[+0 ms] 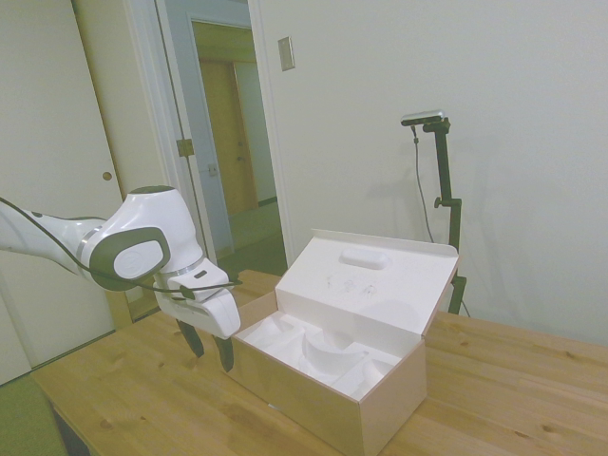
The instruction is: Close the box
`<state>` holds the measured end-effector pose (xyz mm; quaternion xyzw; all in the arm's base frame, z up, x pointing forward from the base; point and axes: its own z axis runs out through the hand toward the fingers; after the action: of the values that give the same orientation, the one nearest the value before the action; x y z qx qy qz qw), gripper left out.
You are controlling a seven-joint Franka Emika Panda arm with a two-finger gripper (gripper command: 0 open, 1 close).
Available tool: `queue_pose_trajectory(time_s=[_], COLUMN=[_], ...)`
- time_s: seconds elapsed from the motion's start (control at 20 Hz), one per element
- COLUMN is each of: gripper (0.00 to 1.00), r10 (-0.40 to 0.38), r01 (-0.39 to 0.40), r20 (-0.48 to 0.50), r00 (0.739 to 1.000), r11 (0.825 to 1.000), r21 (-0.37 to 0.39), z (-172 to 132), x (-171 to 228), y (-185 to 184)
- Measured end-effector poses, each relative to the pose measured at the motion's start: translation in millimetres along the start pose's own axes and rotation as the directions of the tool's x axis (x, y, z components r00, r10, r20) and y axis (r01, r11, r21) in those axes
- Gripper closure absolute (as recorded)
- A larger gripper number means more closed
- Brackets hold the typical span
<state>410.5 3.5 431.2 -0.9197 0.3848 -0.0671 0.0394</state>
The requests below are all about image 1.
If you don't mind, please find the brown cardboard box with lid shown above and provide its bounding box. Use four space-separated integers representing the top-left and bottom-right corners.
227 227 461 456

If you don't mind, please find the wooden hallway door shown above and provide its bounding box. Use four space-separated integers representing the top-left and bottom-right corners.
199 57 260 214

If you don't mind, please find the black camera stand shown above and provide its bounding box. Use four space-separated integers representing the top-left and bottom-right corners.
421 118 469 316

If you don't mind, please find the grey camera on stand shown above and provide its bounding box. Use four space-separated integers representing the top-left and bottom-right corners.
401 108 449 128

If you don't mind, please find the white foam tray insert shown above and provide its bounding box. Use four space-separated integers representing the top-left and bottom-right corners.
236 312 396 401

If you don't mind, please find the white closet door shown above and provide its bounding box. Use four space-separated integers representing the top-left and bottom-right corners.
0 0 161 386

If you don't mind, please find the beige wall switch plate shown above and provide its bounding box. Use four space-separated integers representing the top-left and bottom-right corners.
277 36 296 73

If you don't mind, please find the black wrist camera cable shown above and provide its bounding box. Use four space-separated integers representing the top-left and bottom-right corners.
0 196 245 303

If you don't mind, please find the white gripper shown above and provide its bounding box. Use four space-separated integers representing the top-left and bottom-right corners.
158 288 242 374

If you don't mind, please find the grey-blue open door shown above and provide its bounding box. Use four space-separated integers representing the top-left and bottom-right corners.
161 0 235 263

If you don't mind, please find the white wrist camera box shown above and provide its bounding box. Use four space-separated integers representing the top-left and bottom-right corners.
166 264 235 304

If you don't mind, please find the grey camera cable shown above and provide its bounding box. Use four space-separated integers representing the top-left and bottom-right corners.
410 124 436 244

